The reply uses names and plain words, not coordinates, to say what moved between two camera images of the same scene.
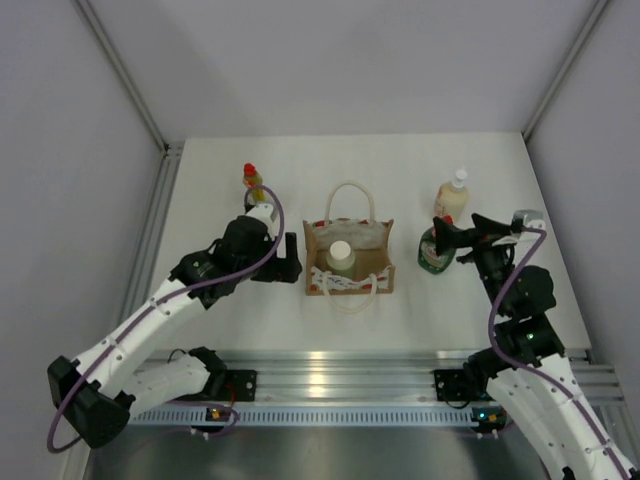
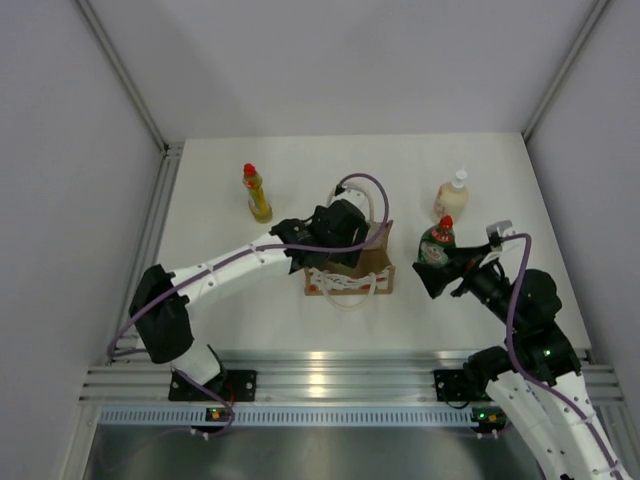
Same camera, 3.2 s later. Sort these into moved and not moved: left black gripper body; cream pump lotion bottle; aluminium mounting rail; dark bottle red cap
Moved: left black gripper body
Not moved: aluminium mounting rail; dark bottle red cap; cream pump lotion bottle
